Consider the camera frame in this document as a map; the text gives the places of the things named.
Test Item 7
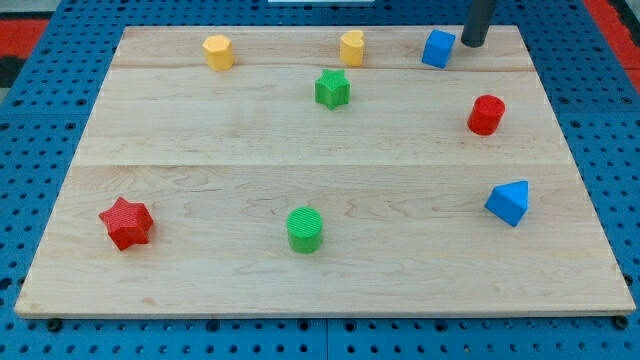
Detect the blue cube block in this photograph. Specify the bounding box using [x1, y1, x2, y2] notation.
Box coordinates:
[421, 29, 456, 69]

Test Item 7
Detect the green cylinder block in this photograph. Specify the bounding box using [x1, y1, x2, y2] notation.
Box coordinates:
[286, 207, 323, 254]

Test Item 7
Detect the light wooden board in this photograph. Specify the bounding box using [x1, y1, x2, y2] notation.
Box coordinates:
[15, 25, 635, 319]

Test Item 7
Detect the green star block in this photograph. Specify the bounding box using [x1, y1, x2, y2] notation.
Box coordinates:
[314, 69, 351, 110]

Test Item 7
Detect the yellow heart block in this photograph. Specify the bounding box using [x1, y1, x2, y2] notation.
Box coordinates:
[339, 29, 365, 67]

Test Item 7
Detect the yellow hexagon block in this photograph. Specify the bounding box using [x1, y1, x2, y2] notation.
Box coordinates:
[202, 34, 235, 71]

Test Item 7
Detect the red cylinder block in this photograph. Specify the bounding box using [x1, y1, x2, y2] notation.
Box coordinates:
[467, 94, 506, 136]

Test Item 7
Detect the blue triangular prism block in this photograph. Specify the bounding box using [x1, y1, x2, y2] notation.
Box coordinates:
[485, 180, 529, 227]

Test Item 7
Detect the red star block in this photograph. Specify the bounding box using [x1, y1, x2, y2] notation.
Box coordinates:
[99, 197, 154, 251]

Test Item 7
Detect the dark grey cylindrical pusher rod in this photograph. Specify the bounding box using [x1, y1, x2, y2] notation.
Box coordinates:
[461, 0, 497, 48]

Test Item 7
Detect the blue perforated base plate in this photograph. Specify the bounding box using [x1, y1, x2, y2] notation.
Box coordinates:
[1, 0, 639, 359]

